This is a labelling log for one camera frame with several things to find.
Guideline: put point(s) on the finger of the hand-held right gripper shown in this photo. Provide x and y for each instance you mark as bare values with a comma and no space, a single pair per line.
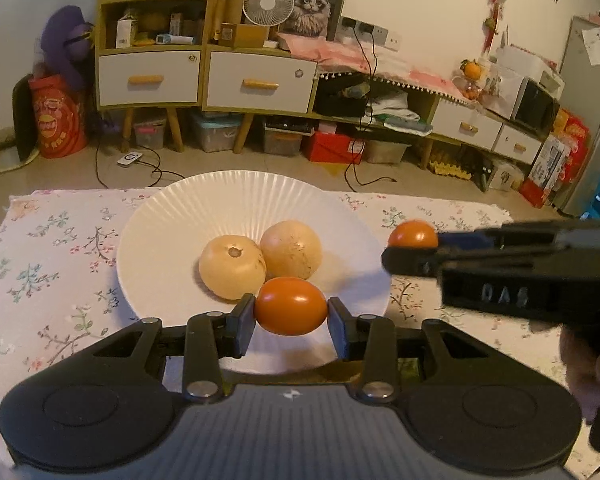
415,261
530,237

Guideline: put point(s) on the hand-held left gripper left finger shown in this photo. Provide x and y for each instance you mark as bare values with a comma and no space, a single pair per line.
242,330

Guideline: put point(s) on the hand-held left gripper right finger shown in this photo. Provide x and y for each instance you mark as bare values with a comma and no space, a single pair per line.
337,327

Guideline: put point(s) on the orange persimmon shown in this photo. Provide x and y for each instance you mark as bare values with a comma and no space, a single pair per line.
290,305
412,234

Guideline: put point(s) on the white ribbed plate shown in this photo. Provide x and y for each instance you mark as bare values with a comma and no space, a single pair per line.
180,240

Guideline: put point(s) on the person's right hand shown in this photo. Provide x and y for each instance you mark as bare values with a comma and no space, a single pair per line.
580,365

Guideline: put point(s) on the round yellow pear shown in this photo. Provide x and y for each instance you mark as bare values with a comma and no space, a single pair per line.
230,270
292,250

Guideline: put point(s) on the stack of red boxes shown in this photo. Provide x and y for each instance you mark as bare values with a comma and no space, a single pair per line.
565,150

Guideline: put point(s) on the yellow egg carton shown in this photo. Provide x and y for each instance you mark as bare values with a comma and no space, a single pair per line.
450,169

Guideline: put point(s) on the beige storage bin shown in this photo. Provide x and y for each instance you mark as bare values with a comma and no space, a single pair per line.
386,152

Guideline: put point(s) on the long wooden bench cabinet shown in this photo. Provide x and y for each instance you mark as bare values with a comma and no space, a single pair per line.
425,132

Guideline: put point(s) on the grey refrigerator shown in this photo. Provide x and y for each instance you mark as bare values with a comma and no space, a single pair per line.
585,120

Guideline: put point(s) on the white microwave oven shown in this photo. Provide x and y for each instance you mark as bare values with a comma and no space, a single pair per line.
525,97

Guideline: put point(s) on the red cardboard box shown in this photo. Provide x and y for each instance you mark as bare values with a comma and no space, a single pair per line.
330,149

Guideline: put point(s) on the folded white clothes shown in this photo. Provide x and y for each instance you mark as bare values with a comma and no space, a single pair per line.
395,110

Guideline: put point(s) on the glass bowl of oranges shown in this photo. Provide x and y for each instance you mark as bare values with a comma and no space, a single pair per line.
469,77

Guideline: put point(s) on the black bag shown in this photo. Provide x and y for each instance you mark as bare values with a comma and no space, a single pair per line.
337,102

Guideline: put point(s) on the clear bin with black lid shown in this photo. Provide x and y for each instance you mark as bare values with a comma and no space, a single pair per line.
282,141

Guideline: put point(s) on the floral tablecloth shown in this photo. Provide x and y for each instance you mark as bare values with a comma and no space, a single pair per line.
55,270

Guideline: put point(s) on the clear bin with teal lid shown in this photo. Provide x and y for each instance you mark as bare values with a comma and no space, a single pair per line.
215,135

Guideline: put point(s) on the pink fringed cloth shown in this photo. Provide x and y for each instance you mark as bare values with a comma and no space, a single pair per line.
350,57

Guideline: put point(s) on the small clear storage bin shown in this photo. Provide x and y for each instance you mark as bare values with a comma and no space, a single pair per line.
150,136

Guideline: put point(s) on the white cabinet drawer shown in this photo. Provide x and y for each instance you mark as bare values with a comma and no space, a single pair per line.
130,92
230,95

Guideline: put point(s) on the low wooden drawer cabinet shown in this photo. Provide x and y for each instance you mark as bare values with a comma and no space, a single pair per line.
245,50

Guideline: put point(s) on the framed cat picture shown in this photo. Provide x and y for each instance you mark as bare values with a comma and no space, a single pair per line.
312,7

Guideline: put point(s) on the red printed bag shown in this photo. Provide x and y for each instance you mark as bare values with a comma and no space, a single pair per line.
57,120

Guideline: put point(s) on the brown cardboard box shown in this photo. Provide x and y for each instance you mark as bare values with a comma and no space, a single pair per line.
245,36

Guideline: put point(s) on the white desk fan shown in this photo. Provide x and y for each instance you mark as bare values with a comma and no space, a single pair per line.
268,4

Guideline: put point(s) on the white blue thermometer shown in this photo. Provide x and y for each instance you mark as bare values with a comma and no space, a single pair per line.
175,39

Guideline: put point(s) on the black panel with white base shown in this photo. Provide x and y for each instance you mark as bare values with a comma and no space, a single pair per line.
22,120

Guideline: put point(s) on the white carton box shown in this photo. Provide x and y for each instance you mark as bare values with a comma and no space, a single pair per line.
126,32

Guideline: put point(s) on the tall wooden shelf cabinet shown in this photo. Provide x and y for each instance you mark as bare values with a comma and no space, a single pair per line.
99,20

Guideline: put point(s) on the purple plush toy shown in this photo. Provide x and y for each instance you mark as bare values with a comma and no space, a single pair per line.
65,35

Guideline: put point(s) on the white wall sockets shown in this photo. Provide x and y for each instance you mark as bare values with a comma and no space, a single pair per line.
385,37

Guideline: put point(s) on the red hanging wall decoration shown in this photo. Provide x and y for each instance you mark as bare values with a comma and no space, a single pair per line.
495,5

